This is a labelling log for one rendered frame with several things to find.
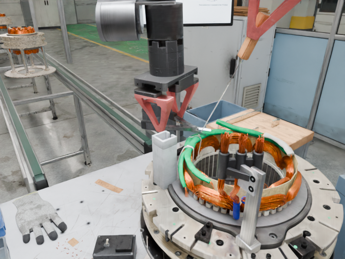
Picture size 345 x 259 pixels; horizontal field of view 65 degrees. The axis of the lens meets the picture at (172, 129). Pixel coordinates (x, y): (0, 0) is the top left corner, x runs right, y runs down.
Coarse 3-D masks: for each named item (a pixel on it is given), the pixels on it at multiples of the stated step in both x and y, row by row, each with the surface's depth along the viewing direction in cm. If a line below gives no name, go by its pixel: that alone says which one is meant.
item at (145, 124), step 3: (144, 120) 49; (147, 120) 49; (141, 123) 49; (144, 123) 48; (147, 123) 48; (150, 123) 48; (159, 123) 48; (141, 126) 49; (144, 126) 49; (147, 126) 49; (150, 126) 48; (153, 126) 48; (150, 129) 49; (153, 129) 48
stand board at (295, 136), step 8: (248, 112) 80; (224, 120) 75; (248, 120) 75; (256, 120) 75; (264, 120) 75; (280, 120) 75; (216, 128) 71; (224, 128) 71; (264, 128) 71; (272, 128) 71; (280, 128) 71; (288, 128) 71; (296, 128) 71; (304, 128) 71; (280, 136) 67; (288, 136) 67; (296, 136) 67; (304, 136) 67; (312, 136) 69; (288, 144) 63; (296, 144) 65
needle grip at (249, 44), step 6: (258, 12) 34; (264, 12) 34; (258, 18) 34; (264, 18) 33; (258, 24) 34; (246, 36) 35; (246, 42) 35; (252, 42) 35; (240, 48) 36; (246, 48) 36; (252, 48) 36; (240, 54) 36; (246, 54) 36
